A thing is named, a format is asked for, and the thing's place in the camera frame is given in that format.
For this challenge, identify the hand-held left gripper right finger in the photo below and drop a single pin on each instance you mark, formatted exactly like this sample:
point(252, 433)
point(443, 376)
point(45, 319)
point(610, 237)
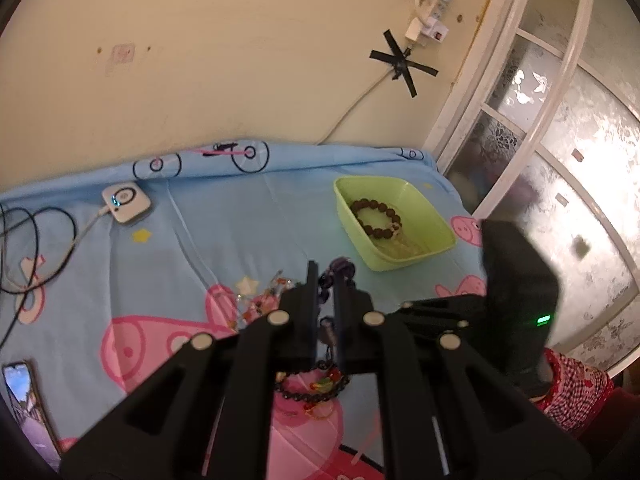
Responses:
point(338, 305)

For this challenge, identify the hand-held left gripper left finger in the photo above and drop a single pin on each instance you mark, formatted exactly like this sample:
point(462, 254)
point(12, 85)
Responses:
point(314, 305)

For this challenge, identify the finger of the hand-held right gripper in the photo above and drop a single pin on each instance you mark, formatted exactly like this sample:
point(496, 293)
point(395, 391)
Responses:
point(440, 310)

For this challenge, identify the green plastic bowl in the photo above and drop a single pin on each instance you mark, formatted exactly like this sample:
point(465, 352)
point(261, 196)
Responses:
point(405, 192)

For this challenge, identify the person's right forearm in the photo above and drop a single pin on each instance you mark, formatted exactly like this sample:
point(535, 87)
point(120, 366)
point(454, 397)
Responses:
point(575, 390)

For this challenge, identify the blue cartoon pig blanket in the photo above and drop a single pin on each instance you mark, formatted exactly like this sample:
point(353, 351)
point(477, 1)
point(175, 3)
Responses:
point(250, 220)

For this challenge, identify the white square device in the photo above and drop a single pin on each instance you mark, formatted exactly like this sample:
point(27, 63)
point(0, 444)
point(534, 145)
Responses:
point(127, 202)

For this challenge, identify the black tape cross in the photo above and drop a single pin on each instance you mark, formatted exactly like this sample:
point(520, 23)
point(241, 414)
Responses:
point(402, 62)

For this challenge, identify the white plug adapter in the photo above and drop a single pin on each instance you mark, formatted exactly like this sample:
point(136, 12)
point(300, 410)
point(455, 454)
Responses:
point(425, 30)

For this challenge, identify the white power strip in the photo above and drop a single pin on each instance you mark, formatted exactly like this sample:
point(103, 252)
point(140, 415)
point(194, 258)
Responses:
point(440, 2)

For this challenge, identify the smartphone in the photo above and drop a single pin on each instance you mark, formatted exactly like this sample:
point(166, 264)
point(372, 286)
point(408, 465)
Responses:
point(25, 400)

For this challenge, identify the white window frame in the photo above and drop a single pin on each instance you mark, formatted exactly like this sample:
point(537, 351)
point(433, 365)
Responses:
point(480, 75)

